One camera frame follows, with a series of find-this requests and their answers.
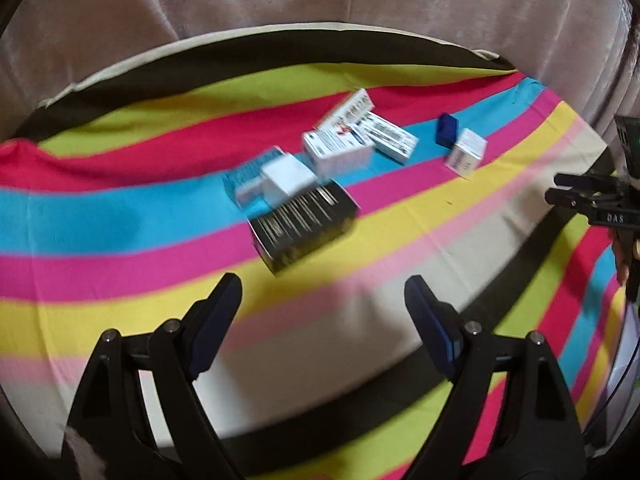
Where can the white red-heart medicine box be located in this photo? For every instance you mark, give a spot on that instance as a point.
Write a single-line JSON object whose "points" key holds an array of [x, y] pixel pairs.
{"points": [[332, 153]]}

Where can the black instruction box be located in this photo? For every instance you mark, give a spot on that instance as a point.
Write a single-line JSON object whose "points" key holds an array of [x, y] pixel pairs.
{"points": [[302, 225]]}

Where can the teal medicine box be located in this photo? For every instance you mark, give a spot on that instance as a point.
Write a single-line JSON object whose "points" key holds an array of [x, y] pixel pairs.
{"points": [[243, 183]]}

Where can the white gold long box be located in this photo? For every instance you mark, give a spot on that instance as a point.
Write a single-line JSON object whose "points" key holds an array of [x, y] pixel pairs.
{"points": [[347, 112]]}

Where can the white barcode medicine box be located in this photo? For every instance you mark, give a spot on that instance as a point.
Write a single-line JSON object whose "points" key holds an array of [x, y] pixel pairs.
{"points": [[391, 140]]}

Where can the beige velvet sofa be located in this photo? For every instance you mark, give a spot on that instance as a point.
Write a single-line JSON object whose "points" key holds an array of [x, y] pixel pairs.
{"points": [[587, 51]]}

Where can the person right hand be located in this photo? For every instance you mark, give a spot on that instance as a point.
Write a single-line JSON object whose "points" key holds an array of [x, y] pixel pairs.
{"points": [[625, 250]]}

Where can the white purple storage box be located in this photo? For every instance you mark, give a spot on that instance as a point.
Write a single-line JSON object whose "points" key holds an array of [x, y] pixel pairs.
{"points": [[625, 369]]}

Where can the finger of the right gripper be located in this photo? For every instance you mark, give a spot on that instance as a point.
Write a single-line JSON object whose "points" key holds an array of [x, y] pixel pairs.
{"points": [[589, 182], [590, 202]]}

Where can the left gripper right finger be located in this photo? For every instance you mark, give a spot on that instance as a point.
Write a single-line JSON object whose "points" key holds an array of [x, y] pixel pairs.
{"points": [[537, 434]]}

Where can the small blue box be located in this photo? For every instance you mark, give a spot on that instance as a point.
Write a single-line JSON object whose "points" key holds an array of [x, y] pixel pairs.
{"points": [[446, 131]]}

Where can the rainbow striped cloth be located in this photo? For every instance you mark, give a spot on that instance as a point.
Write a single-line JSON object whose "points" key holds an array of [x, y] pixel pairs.
{"points": [[114, 215]]}

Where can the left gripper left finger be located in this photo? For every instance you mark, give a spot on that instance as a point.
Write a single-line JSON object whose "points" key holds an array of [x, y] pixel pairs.
{"points": [[136, 414]]}

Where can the small white medicine box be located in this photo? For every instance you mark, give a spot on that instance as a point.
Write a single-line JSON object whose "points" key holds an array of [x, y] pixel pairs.
{"points": [[467, 153]]}

